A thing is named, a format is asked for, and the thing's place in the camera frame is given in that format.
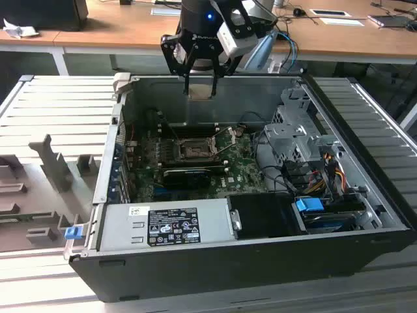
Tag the CPU socket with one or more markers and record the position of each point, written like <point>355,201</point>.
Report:
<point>192,151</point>

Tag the grey parts rack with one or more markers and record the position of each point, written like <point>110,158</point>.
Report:
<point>36,182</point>

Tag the black graphics card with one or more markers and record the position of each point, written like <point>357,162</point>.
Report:
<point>185,179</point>

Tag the black monitor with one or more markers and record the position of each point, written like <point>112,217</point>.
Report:
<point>42,14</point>

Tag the blue case latch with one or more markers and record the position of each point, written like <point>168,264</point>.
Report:
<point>72,233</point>

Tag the CPU silver top plate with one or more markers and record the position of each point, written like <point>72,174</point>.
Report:
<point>199,92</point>

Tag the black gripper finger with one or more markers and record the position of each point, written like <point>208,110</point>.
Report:
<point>171,55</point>
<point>224,70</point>

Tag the grey metal drive cage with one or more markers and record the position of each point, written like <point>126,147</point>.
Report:
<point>286,140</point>

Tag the hard disk in blue carrier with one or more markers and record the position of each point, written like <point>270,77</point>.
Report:
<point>307,205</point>

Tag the green motherboard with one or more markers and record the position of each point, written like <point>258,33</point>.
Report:
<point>241,172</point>

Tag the wooden desk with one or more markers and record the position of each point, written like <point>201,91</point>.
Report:
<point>130,29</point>

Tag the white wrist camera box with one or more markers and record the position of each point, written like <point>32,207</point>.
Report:
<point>236,42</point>

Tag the black plastic shroud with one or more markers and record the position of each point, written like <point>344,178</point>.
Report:
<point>260,215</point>

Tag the crumpled white paper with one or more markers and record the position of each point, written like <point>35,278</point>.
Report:
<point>19,31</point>

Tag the blue expansion slot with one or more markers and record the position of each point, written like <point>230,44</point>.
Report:
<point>163,194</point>

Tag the grey power supply unit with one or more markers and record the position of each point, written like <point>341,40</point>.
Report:
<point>123,228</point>

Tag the black open PC case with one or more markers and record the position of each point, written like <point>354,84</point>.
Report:
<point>228,270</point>

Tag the green RAM stick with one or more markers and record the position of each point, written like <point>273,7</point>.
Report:
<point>26,216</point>
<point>195,167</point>

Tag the beige case latch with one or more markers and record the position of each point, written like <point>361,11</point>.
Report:
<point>121,81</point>

